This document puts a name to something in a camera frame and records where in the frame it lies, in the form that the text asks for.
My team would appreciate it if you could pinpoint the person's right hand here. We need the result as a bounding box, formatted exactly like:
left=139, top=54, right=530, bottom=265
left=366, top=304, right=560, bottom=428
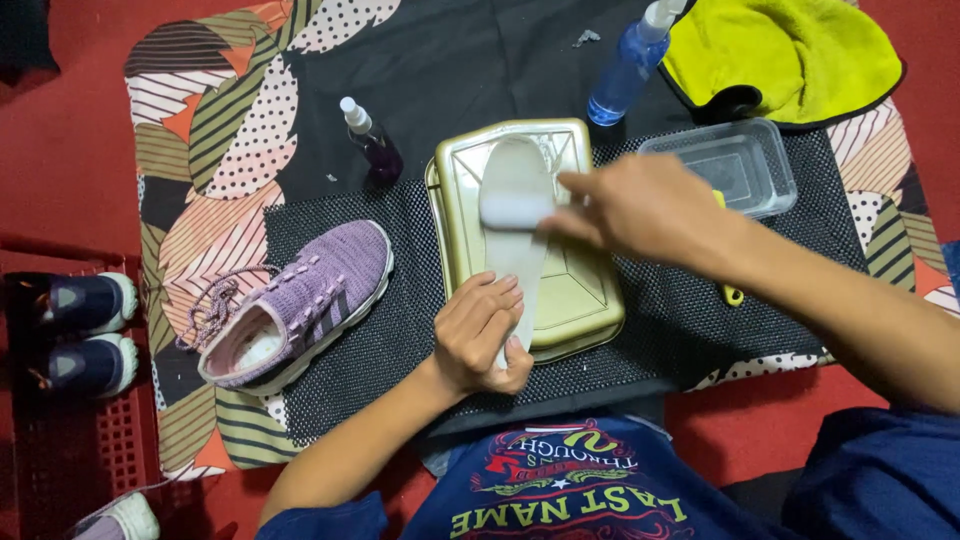
left=540, top=153, right=745, bottom=268

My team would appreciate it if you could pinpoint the white cleaning brush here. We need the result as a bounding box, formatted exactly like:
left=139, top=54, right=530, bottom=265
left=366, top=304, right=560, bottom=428
left=478, top=190, right=561, bottom=231

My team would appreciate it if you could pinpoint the purple knit sneaker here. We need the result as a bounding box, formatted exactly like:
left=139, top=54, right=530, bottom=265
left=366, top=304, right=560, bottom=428
left=174, top=219, right=396, bottom=397

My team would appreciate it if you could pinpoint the yellow-green microfibre cloth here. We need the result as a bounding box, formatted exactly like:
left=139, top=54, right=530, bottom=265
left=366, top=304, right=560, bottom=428
left=657, top=0, right=907, bottom=134

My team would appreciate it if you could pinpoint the person's left hand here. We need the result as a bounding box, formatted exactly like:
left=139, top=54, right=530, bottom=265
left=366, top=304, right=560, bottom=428
left=433, top=270, right=536, bottom=398

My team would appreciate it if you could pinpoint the black mesh mat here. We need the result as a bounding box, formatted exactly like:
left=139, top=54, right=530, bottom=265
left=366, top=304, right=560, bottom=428
left=262, top=127, right=871, bottom=445

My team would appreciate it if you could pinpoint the red plastic crate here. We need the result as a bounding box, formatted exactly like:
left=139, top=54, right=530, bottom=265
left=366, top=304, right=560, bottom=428
left=0, top=238, right=165, bottom=540

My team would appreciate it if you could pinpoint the gold metal tray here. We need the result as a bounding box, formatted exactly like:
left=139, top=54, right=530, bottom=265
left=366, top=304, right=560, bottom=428
left=424, top=117, right=627, bottom=366

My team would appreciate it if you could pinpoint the tall blue spray bottle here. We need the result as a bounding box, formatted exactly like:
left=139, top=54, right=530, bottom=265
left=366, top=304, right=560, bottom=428
left=585, top=0, right=688, bottom=128

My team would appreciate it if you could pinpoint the leaf patterned cloth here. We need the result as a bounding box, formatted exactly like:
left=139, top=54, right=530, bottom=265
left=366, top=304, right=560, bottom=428
left=123, top=0, right=960, bottom=482

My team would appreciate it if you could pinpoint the white shoe insole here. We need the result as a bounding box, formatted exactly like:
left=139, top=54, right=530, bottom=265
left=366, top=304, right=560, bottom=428
left=478, top=135, right=558, bottom=370

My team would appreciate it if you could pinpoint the navy white-toed shoe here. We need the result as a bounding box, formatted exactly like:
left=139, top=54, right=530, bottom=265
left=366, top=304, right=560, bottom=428
left=28, top=333, right=141, bottom=399
left=3, top=270, right=141, bottom=336

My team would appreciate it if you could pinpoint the small purple spray bottle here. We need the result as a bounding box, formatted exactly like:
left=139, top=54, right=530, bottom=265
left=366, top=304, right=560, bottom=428
left=339, top=96, right=405, bottom=186

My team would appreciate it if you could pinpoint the yellow handled tool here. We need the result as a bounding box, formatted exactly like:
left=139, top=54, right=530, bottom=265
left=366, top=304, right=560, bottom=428
left=711, top=189, right=746, bottom=308

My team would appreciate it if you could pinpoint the person's navy printed shirt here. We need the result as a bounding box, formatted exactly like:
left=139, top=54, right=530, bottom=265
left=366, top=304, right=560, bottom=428
left=255, top=407, right=960, bottom=540

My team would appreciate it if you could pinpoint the clear plastic container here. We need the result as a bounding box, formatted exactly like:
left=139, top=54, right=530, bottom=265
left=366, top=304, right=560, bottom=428
left=636, top=117, right=799, bottom=221

